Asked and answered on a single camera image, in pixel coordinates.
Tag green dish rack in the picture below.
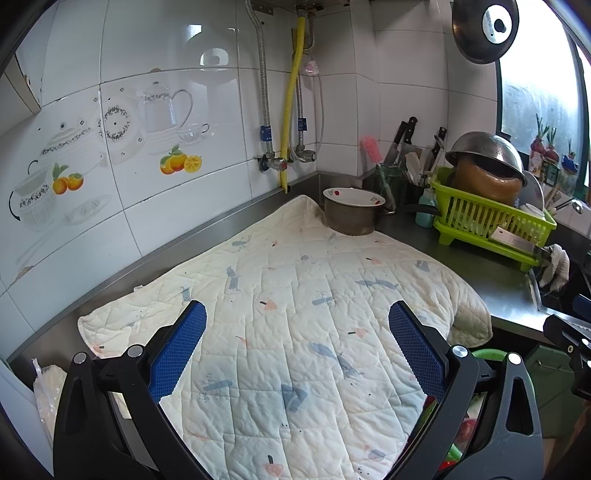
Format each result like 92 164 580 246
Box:
429 166 558 273

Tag steel mixing bowl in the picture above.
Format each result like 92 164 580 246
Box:
444 131 528 188

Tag white quilted blanket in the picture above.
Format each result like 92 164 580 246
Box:
76 194 492 480

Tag teal plastic bottle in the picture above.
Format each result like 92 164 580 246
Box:
416 187 438 228

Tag white plastic bag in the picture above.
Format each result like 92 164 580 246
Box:
31 357 70 444

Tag green cabinet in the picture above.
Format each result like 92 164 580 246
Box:
524 342 583 439

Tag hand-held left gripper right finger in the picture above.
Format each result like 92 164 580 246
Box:
388 300 544 480

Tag yellow gas hose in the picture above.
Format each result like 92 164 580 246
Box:
279 14 308 192

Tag metal pot with black handle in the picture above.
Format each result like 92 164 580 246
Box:
322 187 441 237

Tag white plate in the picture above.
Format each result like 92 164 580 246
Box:
524 170 546 215

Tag white spatula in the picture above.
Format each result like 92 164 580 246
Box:
405 152 423 185

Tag pink bottle brush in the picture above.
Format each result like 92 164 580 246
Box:
359 135 393 204

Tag glass jar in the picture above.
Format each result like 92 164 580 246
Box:
375 165 407 214

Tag thin white hose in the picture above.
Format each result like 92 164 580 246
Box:
305 58 326 158

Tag sprouting red onion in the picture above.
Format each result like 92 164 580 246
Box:
530 114 548 171
545 127 560 169

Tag white rag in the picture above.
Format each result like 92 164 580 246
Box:
536 244 571 292

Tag braided metal hose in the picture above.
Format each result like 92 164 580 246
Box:
291 51 308 148
245 0 273 158

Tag cleaver blade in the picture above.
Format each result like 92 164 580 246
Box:
490 226 552 261

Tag brown clay pot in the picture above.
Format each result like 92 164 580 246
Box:
452 154 522 208

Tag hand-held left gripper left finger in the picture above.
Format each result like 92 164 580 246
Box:
53 300 208 480

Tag green plastic basket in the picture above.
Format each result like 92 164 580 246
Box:
434 347 511 472

